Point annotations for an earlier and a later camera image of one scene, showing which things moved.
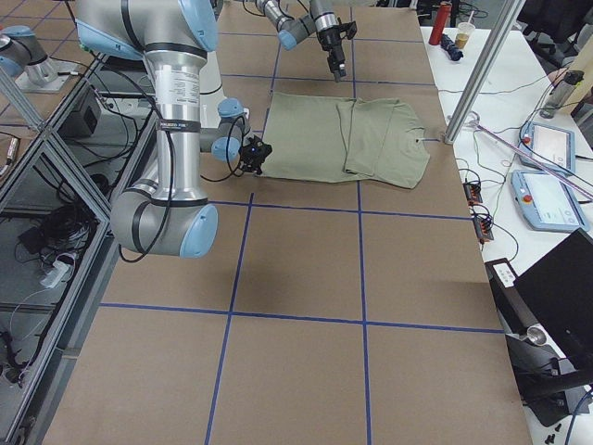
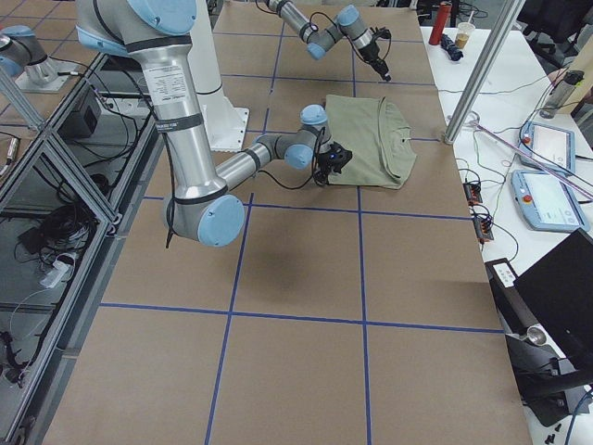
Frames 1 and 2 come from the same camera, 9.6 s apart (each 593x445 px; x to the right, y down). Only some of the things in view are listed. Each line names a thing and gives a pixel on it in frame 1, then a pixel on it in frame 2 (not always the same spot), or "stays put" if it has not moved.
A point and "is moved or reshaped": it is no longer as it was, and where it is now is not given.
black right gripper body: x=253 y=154 to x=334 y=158
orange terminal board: x=472 y=192 stays put
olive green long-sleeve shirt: x=339 y=139 is moved or reshaped
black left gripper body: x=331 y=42 to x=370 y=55
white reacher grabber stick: x=585 y=191 stays put
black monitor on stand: x=548 y=316 stays put
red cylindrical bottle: x=440 y=23 stays put
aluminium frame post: x=484 y=70 stays put
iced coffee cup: x=463 y=33 stays put
